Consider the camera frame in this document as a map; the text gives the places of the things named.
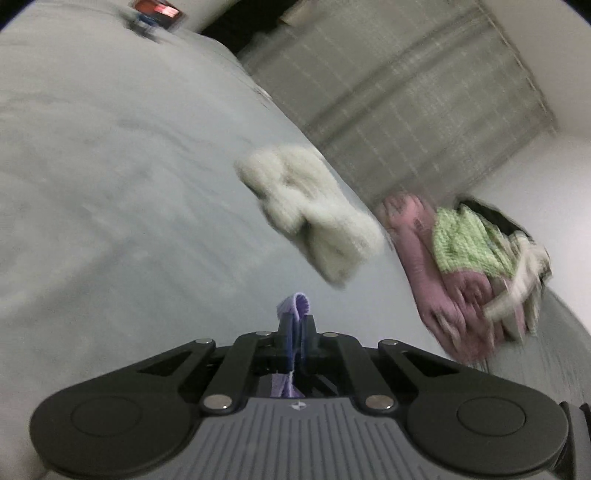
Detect pink folded quilt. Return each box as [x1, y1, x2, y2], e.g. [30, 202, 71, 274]
[376, 194, 532, 365]

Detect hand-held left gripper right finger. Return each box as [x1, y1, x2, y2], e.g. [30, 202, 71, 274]
[301, 313, 462, 412]

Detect cream cloth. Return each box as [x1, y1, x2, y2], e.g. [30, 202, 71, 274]
[485, 233, 552, 340]

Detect white plush dog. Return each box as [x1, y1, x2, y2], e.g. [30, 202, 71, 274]
[235, 144, 386, 289]

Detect smartphone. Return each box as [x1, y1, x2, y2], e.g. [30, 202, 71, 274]
[131, 0, 183, 24]

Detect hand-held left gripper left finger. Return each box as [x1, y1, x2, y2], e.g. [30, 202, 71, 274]
[134, 313, 298, 412]

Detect purple garment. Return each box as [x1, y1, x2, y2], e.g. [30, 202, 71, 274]
[269, 292, 311, 398]

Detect black cloth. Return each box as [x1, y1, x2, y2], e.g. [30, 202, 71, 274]
[457, 198, 529, 241]

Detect green checked cloth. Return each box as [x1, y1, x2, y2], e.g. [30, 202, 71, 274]
[431, 205, 515, 278]

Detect blue phone stand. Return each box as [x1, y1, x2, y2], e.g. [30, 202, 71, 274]
[127, 11, 160, 37]

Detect grey star-print curtain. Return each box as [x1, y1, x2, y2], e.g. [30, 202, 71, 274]
[238, 0, 559, 213]

